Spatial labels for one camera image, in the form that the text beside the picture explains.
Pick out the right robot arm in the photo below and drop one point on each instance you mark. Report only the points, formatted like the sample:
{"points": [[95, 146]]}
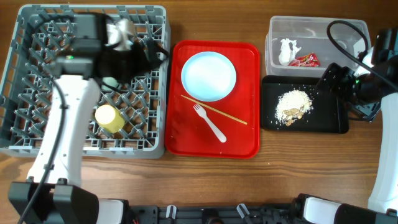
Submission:
{"points": [[377, 85]]}

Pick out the clear plastic bin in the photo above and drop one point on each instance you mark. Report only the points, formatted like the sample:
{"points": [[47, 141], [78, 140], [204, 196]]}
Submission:
{"points": [[310, 34]]}

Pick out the white plastic fork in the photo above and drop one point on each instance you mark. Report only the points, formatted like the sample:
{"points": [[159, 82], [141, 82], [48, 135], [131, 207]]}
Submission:
{"points": [[202, 113]]}

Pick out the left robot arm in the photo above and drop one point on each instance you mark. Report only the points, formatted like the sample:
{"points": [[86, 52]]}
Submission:
{"points": [[51, 192]]}

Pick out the wooden chopstick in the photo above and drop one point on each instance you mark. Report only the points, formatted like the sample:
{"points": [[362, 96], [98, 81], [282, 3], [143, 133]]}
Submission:
{"points": [[215, 110]]}

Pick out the white napkin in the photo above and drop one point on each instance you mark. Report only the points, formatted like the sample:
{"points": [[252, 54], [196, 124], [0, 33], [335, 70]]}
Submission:
{"points": [[288, 51]]}

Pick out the black plastic tray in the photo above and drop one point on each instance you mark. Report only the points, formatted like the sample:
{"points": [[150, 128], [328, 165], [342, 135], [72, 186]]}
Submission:
{"points": [[328, 114]]}

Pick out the green bowl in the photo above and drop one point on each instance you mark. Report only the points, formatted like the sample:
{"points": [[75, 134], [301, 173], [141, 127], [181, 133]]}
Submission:
{"points": [[109, 84]]}

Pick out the light blue plate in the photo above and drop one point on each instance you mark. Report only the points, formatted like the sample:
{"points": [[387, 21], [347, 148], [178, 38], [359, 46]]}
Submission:
{"points": [[208, 76]]}

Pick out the rice and nut scraps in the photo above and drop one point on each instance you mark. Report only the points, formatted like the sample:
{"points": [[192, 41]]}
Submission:
{"points": [[292, 106]]}

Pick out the red snack wrapper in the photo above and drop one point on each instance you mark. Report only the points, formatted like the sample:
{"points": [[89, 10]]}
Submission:
{"points": [[309, 60]]}

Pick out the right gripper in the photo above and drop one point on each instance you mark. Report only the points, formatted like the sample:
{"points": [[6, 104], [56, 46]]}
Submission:
{"points": [[344, 76]]}

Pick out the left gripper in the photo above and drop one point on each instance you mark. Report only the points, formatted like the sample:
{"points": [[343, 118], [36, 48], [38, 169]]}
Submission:
{"points": [[140, 50]]}

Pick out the grey dishwasher rack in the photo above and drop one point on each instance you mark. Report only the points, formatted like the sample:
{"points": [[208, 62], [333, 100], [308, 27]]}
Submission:
{"points": [[40, 33]]}

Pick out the red plastic tray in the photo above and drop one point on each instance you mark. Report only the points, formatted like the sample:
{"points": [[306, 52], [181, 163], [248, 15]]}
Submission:
{"points": [[187, 134]]}

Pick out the yellow cup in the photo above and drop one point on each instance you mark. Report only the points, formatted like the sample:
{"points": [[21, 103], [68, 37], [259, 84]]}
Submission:
{"points": [[109, 118]]}

